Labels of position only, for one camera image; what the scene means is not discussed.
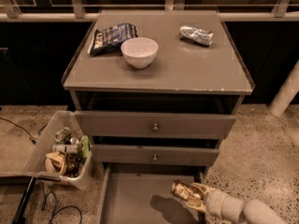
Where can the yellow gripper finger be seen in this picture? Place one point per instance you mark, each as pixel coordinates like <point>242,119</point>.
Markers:
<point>203,188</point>
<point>198,205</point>

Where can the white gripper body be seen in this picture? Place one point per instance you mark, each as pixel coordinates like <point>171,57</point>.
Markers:
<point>214,202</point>

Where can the crushed orange can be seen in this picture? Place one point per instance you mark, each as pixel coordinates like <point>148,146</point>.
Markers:
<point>185,192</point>

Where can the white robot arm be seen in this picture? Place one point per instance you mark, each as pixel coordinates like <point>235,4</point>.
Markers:
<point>255,181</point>

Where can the middle drawer brass knob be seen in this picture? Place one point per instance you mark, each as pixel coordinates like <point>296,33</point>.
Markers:
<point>154,157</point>

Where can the drawer brass knob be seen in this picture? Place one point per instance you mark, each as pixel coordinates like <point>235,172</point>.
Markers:
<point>154,157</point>
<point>155,128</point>

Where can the bottom grey drawer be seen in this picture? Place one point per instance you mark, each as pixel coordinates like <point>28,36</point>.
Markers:
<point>140,194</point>

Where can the grey drawer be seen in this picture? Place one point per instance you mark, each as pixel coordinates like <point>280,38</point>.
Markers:
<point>139,124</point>
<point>140,194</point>
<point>166,155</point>

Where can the top drawer brass knob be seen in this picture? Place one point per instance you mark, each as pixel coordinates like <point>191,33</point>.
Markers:
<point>155,128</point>

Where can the top grey drawer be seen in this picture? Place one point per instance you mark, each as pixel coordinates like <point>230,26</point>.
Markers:
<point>139,124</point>

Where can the middle grey drawer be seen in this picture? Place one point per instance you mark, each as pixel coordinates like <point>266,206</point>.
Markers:
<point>166,155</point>

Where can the grey drawer cabinet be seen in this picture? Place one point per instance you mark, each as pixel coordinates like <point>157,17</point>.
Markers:
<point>185,77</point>

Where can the silver can in bin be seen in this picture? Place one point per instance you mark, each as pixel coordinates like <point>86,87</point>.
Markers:
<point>63,135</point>

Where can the white can in bin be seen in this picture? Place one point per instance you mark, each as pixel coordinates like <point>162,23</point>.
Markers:
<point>70,149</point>

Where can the crushed silver can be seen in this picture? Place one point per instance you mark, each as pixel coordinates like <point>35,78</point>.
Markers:
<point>197,35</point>

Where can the green packet in bin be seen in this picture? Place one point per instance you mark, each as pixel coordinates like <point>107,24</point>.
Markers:
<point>85,148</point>

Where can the clear plastic bin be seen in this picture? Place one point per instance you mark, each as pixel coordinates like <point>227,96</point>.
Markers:
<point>30,161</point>

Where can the tan cup in bin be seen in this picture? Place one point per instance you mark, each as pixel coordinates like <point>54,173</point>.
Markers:
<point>56,163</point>

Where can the white ceramic bowl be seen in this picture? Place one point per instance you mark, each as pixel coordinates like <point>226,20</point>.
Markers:
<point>139,52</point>

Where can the black bar on floor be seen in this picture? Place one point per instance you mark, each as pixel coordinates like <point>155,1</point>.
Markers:
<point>19,218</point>

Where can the blue chip bag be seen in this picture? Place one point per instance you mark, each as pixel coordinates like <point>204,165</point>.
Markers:
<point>111,39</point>

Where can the metal window railing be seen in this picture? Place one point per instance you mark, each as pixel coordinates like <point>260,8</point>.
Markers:
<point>228,10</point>

